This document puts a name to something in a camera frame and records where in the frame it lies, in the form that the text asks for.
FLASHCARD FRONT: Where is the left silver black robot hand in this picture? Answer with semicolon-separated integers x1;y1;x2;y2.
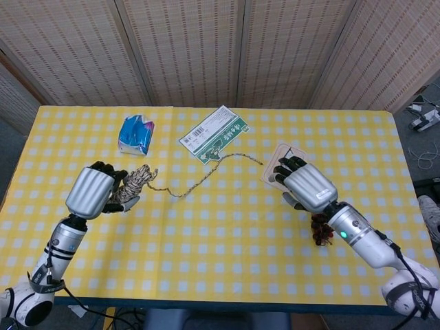
65;160;142;220

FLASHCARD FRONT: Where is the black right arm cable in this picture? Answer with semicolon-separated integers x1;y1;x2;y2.
376;230;434;320

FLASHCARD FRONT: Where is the beige plastic lid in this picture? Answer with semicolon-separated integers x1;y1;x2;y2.
260;143;309;190

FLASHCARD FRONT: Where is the dark red grape bunch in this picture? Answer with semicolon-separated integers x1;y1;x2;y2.
310;212;335;247

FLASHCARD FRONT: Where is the black flat floor object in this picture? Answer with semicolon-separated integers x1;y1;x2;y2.
412;177;440;189

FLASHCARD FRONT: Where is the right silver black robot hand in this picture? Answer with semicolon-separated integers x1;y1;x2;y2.
273;155;340;214

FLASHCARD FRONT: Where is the grey white shoe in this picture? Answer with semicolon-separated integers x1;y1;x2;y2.
417;195;440;238

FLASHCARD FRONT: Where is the bamboo folding screen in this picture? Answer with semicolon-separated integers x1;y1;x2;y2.
0;0;440;137

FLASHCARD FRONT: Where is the white black floor device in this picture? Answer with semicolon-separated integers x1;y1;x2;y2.
408;102;440;132

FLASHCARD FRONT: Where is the flattened green white carton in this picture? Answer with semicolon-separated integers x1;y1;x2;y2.
178;105;251;166

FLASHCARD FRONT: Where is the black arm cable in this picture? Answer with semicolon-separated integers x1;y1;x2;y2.
46;240;114;319
376;230;434;320

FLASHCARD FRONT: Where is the white floor cable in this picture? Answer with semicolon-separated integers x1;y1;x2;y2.
408;147;440;169

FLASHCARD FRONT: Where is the blue tissue pack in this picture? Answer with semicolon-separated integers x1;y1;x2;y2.
118;115;156;157

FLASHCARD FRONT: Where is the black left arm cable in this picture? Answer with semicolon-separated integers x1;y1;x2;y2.
46;240;114;319

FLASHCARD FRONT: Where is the yellow white checkered tablecloth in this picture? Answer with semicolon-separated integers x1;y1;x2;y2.
0;105;440;305

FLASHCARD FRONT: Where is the beige black braided rope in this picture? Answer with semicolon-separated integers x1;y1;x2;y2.
115;153;265;207

